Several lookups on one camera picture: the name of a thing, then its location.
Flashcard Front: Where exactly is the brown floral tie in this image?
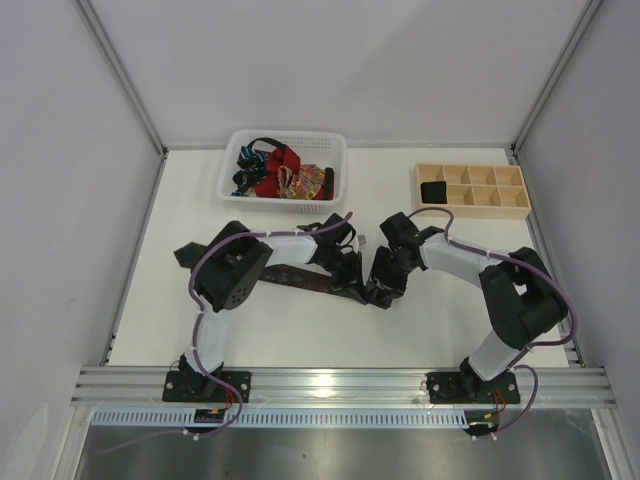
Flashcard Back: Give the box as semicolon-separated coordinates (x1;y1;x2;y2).
195;245;337;308

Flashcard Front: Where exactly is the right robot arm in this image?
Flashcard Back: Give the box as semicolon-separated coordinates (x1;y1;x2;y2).
365;213;569;404

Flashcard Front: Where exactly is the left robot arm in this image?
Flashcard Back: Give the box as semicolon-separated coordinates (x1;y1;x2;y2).
163;213;366;404

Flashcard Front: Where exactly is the rolled black tie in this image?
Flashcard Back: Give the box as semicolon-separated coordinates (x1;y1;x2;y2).
420;181;448;205

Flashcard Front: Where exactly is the colourful patterned tie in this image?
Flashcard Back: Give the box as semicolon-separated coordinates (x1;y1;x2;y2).
277;164;332;200

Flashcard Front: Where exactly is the white plastic basket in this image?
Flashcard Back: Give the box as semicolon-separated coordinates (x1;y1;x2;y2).
217;130;348;213

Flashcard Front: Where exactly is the wooden compartment box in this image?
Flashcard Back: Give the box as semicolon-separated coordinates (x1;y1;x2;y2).
415;163;531;220

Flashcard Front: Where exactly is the red tie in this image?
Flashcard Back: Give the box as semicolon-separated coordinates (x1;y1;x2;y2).
255;146;335;200

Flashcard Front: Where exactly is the blue striped tie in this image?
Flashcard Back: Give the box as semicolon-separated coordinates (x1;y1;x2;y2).
232;138;269;197

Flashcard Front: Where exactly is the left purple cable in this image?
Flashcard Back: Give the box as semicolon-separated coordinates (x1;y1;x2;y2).
92;210;356;454

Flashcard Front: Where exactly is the purple cable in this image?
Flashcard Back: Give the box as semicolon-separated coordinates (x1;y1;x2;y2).
92;210;356;454
407;207;581;441

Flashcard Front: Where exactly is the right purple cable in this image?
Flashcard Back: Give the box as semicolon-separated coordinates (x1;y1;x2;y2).
407;207;581;441

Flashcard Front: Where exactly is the aluminium mounting rail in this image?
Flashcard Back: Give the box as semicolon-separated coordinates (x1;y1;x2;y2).
71;366;616;409

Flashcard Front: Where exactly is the white slotted cable duct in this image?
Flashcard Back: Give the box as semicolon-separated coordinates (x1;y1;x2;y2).
91;407;469;429

